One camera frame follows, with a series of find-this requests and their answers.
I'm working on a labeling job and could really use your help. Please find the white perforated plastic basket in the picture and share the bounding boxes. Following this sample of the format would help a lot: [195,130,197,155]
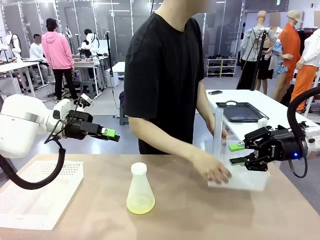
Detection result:
[0,160,85,231]
[204,138,273,193]

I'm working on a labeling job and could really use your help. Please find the white humanoid robot black straps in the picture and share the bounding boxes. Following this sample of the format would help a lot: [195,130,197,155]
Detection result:
[4,30,24,63]

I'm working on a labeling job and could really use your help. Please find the person's left forearm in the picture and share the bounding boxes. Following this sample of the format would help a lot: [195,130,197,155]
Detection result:
[196,99,218,131]

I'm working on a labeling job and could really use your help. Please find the seated person white shirt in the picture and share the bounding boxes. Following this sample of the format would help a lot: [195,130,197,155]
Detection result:
[29,34,52,85]

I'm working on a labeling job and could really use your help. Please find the white shoe rack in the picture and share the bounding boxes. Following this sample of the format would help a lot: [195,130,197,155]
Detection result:
[205,57,238,78]

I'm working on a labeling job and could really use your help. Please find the person in pink hoodie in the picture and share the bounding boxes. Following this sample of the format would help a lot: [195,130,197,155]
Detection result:
[41,17,80,101]

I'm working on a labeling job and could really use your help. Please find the person's right forearm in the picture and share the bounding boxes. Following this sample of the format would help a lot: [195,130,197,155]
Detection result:
[128,116,207,173]

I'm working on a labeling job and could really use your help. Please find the person's left hand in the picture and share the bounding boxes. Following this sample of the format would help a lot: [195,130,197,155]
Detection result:
[213,124,230,141]

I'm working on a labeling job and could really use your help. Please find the cluttered grey workbench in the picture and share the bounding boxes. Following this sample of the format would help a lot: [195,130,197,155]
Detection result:
[71,55,110,98]

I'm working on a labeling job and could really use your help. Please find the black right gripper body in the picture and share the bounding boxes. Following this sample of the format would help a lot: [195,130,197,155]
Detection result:
[243,126,305,173]

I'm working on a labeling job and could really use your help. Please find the grey plastic step stool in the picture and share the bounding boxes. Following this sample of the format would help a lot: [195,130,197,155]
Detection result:
[79,80,98,100]
[119,104,130,126]

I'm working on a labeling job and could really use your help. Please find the white round flask cap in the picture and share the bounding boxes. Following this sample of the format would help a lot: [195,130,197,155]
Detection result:
[130,162,148,175]

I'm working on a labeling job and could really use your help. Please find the arm black cable sleeve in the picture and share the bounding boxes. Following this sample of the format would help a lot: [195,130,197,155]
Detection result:
[286,85,320,157]
[0,138,67,191]

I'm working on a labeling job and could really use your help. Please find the person's right hand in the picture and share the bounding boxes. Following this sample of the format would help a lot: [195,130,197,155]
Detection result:
[196,155,233,185]

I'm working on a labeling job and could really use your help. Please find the mannequin in grey shirt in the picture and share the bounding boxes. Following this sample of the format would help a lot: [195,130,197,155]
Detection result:
[236,10,278,91]

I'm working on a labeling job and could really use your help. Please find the clear plastic graduated cylinder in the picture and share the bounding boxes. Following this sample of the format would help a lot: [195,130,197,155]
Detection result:
[212,107,225,159]

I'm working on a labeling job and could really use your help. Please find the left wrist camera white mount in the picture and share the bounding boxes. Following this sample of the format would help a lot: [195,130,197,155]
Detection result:
[74,93,94,110]

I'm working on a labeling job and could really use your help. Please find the figure in blue floral dress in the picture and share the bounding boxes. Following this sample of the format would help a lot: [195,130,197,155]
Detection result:
[267,11,291,76]

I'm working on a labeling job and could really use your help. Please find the long white table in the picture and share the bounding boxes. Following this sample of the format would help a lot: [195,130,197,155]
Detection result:
[0,61,48,100]

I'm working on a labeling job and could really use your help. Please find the white figure with black hair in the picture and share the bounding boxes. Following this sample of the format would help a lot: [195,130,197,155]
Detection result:
[81,29,100,56]

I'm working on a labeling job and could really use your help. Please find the mannequin orange dress tan cap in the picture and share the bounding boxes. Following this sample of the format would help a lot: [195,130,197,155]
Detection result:
[271,9,305,101]

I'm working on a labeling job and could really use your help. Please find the black tripod stand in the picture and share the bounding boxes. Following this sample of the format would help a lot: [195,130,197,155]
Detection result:
[246,27,273,92]

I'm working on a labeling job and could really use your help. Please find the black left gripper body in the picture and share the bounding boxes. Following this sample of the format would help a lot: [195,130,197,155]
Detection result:
[58,109,105,141]

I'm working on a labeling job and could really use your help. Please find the mannequin white top orange trousers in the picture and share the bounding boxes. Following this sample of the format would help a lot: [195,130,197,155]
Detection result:
[291,28,320,113]

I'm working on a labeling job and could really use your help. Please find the person in black t-shirt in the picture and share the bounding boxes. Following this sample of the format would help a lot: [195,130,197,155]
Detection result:
[123,0,216,156]

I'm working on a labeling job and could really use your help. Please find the right arm black cable sleeve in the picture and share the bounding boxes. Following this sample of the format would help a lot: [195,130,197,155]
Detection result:
[286,85,320,157]

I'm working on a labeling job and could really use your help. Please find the left arm black cable sleeve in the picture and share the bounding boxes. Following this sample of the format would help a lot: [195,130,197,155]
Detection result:
[0,138,67,191]

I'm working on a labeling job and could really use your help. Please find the small white desk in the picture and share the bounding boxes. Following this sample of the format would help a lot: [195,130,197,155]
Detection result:
[112,61,126,78]

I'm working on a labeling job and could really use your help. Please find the black plastic tray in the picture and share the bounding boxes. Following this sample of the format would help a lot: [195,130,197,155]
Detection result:
[215,100,271,124]

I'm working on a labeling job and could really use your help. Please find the translucent plastic Erlenmeyer flask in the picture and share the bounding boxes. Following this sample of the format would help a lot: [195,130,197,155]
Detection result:
[126,164,156,215]

